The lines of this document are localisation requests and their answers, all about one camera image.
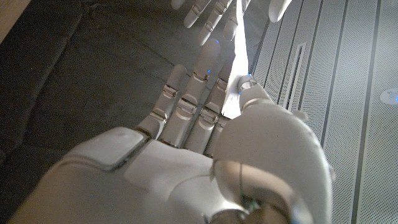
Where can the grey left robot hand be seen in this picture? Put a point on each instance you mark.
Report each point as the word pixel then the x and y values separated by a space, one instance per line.
pixel 214 15

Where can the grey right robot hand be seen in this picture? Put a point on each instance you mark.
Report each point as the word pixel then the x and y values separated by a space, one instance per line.
pixel 174 174

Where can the clear patterned plastic bag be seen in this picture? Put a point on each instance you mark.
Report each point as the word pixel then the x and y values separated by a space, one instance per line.
pixel 240 62

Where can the black backdrop curtain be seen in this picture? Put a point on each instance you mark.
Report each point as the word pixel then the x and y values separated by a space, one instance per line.
pixel 93 62

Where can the round white ceiling fixture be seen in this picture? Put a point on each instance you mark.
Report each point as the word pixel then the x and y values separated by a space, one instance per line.
pixel 390 96

